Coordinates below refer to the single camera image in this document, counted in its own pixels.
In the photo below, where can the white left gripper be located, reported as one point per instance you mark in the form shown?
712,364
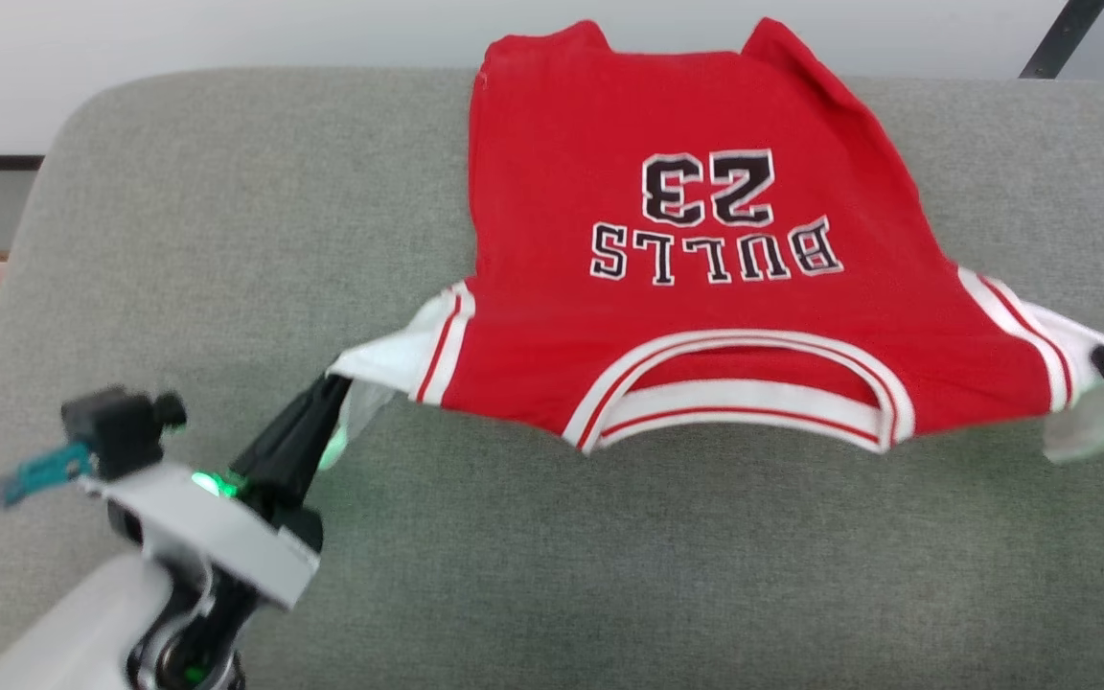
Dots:
217,532

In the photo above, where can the red and white basketball jersey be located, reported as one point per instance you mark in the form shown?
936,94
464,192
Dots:
609,316

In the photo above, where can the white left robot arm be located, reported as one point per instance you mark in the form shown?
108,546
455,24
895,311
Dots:
82,632

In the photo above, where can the grey fabric sofa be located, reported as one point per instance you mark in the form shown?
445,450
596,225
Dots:
552,556

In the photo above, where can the black pole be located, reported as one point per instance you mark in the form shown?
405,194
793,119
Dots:
1065,38

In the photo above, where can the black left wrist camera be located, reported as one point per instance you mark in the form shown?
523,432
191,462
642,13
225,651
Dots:
116,426

